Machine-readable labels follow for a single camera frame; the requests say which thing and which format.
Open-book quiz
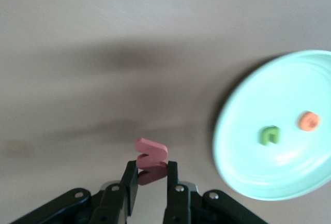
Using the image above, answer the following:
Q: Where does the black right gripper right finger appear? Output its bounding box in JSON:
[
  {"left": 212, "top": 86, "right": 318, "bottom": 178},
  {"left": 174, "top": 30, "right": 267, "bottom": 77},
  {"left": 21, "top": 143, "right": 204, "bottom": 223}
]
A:
[{"left": 162, "top": 160, "right": 203, "bottom": 224}]

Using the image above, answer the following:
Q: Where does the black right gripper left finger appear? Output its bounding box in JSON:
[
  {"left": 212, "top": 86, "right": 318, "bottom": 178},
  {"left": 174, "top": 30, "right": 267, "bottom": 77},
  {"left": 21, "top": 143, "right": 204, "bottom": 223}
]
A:
[{"left": 89, "top": 160, "right": 139, "bottom": 224}]

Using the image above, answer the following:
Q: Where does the pink foam letter w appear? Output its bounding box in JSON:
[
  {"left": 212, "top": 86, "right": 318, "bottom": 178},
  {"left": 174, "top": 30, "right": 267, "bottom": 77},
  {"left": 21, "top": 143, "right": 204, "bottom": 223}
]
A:
[{"left": 134, "top": 137, "right": 169, "bottom": 186}]

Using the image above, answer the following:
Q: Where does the green foam letter u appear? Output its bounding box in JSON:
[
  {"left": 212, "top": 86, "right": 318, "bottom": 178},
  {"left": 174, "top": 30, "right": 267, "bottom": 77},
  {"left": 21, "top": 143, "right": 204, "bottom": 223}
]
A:
[{"left": 259, "top": 125, "right": 281, "bottom": 146}]

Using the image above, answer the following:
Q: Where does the orange foam letter e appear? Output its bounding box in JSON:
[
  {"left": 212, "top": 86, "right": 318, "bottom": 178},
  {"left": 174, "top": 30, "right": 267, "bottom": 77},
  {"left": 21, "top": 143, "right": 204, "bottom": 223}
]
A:
[{"left": 299, "top": 110, "right": 322, "bottom": 132}]

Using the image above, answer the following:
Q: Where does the light green plate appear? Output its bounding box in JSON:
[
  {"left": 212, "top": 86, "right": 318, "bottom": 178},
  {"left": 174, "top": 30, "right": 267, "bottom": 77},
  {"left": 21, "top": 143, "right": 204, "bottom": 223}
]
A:
[{"left": 212, "top": 50, "right": 331, "bottom": 201}]

